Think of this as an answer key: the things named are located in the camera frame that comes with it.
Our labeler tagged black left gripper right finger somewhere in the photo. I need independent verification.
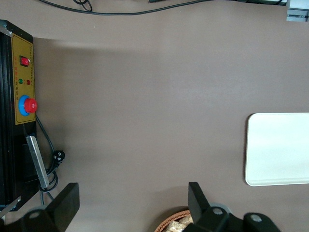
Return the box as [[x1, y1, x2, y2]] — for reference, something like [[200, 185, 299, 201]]
[[185, 182, 242, 232]]

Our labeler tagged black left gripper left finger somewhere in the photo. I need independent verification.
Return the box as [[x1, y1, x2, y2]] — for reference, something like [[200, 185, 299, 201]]
[[20, 183, 80, 232]]

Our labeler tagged cream plastic tray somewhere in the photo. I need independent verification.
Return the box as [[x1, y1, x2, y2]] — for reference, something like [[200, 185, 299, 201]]
[[244, 112, 309, 187]]

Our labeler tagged clear bag of crackers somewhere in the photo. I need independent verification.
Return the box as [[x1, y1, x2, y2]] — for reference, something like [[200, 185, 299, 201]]
[[166, 218, 186, 232], [181, 215, 194, 227]]

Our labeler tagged round wicker basket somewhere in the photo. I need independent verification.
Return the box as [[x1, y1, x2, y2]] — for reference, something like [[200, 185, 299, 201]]
[[154, 209, 194, 232]]

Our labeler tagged silver metal bar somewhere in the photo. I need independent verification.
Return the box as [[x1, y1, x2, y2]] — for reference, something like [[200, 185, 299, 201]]
[[25, 135, 49, 189]]

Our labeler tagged black control box yellow panel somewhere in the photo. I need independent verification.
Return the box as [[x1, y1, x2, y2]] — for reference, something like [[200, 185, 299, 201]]
[[0, 19, 38, 215]]

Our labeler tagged grey metal fixture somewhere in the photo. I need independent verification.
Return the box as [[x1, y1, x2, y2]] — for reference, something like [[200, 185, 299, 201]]
[[286, 0, 309, 22]]

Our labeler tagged black power cable with plug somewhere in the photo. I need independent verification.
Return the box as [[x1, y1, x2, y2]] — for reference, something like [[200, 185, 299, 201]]
[[35, 115, 66, 206]]

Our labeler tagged looped black cable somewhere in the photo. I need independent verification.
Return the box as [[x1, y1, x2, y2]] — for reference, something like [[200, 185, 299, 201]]
[[73, 0, 93, 12]]

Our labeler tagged long black cable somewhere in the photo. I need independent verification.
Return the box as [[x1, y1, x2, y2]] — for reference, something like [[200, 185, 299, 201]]
[[38, 0, 211, 15]]

